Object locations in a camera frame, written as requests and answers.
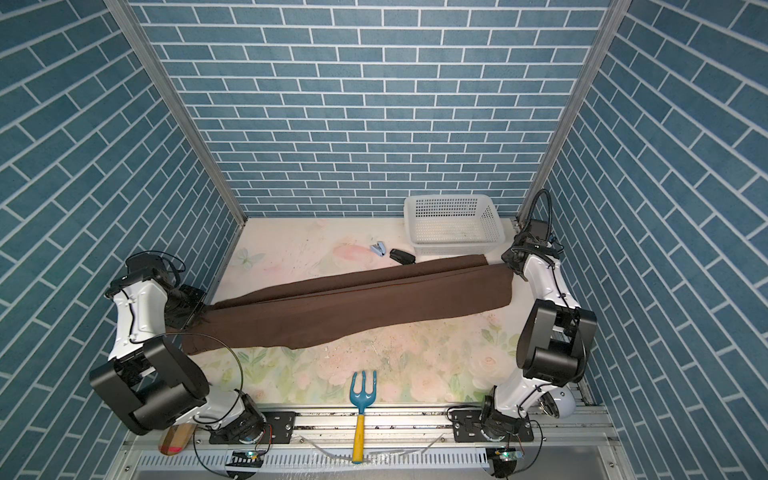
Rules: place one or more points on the brown tinted plastic cup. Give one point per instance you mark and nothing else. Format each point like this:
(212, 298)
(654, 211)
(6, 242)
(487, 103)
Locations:
(176, 439)

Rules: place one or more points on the aluminium corner post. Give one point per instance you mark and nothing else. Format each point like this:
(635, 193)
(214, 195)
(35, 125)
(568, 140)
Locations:
(129, 25)
(596, 55)

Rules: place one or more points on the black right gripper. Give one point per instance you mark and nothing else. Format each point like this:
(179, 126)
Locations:
(511, 254)

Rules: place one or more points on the brown trousers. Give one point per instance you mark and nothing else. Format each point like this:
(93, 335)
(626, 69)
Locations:
(313, 312)

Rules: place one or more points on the aluminium corner post right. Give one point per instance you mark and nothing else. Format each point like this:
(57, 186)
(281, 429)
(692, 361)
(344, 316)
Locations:
(596, 55)

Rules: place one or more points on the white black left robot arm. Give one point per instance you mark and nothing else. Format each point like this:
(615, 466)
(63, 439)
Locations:
(148, 382)

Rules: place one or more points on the black stapler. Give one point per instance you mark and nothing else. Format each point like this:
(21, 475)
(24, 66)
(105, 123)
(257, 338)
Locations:
(402, 257)

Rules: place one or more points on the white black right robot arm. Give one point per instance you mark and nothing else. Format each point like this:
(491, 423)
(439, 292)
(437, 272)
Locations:
(552, 350)

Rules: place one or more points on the aluminium corner post left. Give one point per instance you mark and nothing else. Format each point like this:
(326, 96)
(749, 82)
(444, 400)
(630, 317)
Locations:
(129, 25)

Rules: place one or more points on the white plastic basket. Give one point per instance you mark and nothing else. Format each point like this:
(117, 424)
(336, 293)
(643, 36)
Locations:
(452, 224)

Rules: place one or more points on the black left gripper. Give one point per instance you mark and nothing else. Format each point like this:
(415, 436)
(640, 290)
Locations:
(184, 321)

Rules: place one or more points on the aluminium front rail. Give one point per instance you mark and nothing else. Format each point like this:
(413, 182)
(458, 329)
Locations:
(316, 442)

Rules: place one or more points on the teal garden fork yellow handle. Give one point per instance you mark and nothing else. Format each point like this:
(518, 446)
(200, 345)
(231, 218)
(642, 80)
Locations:
(361, 399)

